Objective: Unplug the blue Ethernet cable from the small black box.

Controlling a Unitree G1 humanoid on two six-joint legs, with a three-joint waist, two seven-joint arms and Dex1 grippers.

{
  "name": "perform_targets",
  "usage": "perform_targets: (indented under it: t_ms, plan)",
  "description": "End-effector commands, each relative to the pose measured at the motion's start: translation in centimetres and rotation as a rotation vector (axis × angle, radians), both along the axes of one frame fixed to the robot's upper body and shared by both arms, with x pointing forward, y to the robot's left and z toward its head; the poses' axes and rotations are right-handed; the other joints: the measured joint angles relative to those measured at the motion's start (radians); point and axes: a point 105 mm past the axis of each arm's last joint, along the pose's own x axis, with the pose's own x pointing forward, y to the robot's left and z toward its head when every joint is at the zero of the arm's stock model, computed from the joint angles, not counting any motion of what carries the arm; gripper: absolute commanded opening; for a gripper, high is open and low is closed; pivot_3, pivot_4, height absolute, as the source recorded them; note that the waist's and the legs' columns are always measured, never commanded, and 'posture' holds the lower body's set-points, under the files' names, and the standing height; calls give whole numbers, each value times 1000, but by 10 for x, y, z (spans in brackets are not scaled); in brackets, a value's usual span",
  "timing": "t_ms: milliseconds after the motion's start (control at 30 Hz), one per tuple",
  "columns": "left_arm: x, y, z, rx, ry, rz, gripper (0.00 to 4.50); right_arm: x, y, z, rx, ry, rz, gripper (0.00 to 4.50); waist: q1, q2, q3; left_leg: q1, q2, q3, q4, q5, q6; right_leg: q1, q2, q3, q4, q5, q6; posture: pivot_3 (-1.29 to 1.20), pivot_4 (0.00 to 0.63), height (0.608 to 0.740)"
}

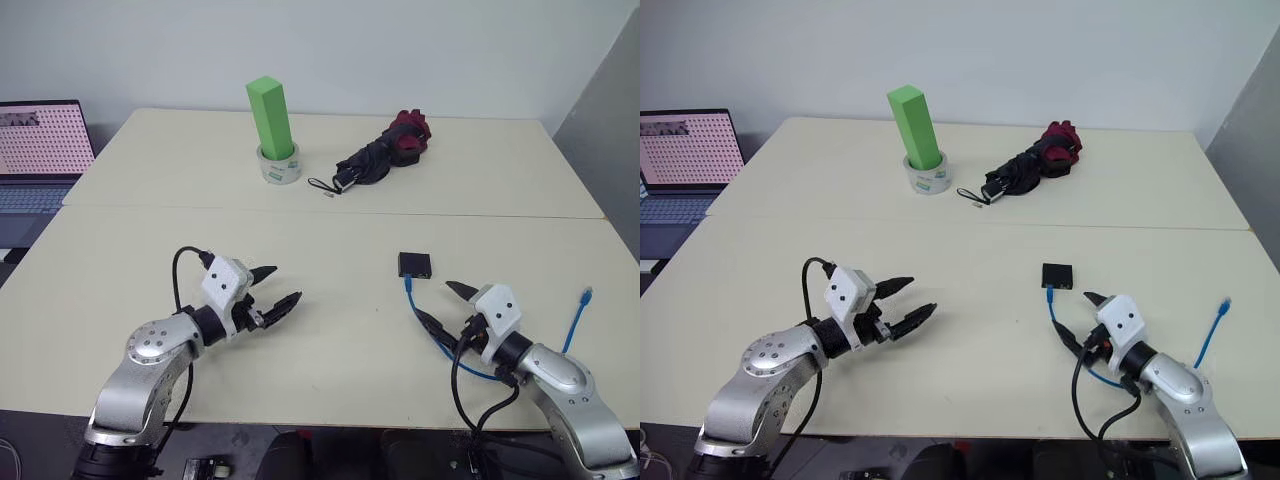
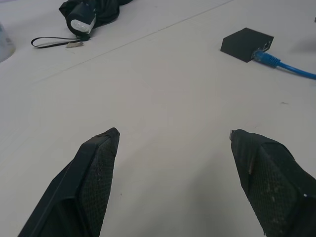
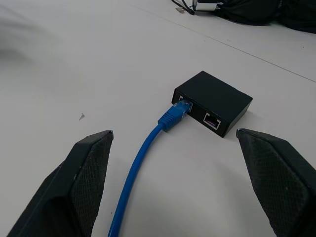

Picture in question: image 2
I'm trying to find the black folded umbrella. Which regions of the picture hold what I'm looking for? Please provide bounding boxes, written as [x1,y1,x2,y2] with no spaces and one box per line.
[58,0,135,35]

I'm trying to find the small black box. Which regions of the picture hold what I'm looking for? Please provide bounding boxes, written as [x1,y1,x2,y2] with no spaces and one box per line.
[220,27,275,63]

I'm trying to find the blue Ethernet cable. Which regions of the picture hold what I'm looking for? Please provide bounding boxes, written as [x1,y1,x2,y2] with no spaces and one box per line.
[253,49,316,80]

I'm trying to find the black umbrella wrist strap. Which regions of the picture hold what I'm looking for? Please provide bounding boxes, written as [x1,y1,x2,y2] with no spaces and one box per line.
[31,33,91,49]

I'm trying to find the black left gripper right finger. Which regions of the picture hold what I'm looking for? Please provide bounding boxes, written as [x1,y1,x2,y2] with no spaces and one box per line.
[229,128,316,237]

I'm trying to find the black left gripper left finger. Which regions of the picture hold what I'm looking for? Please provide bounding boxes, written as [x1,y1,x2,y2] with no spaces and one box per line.
[17,127,120,237]

